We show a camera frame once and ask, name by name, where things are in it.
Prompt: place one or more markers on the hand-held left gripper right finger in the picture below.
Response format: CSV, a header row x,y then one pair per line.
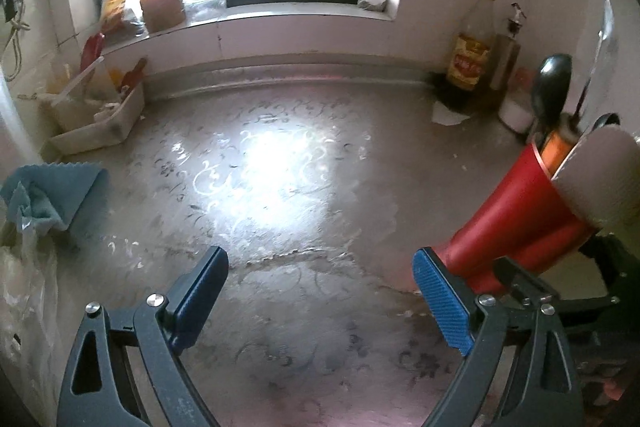
x,y
442,302

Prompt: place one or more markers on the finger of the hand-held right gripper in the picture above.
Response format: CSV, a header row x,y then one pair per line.
x,y
622,262
520,282

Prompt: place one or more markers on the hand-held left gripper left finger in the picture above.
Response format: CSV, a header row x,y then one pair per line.
x,y
200,292

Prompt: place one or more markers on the dark metal utensil pot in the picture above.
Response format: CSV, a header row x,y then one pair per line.
x,y
505,217

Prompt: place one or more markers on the white dotted rice paddle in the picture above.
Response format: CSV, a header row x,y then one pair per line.
x,y
595,177

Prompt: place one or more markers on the orange peeler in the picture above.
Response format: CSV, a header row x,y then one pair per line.
x,y
562,149

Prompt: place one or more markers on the black ladle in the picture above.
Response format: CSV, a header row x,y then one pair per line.
x,y
606,121

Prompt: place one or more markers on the black spoon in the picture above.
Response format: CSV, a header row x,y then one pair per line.
x,y
552,87

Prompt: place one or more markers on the white plastic spatula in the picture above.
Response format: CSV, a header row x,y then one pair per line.
x,y
605,52

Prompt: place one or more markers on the white jar red lid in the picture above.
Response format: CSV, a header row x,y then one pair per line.
x,y
517,112

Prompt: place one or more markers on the blue cloth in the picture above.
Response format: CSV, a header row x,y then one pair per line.
x,y
60,192

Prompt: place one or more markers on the clear plastic bag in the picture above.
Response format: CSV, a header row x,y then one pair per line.
x,y
25,307

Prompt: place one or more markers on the white seasoning box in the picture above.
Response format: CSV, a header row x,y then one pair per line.
x,y
100,127

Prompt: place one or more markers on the stainless steel oil dispenser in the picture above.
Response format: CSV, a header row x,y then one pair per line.
x,y
507,57

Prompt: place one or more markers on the vinegar bottle yellow cap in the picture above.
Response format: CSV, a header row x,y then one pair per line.
x,y
470,57

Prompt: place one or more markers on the white seasoning spoon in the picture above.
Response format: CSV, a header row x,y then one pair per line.
x,y
80,79

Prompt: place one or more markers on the white pipe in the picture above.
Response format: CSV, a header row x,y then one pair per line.
x,y
10,127

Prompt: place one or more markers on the red scoop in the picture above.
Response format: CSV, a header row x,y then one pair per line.
x,y
92,49

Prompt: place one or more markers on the brown jar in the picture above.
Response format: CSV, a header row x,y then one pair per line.
x,y
161,7

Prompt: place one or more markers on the yellow packet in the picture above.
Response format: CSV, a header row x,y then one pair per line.
x,y
117,2

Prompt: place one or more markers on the crumpled white tissue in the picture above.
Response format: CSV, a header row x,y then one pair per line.
x,y
371,1

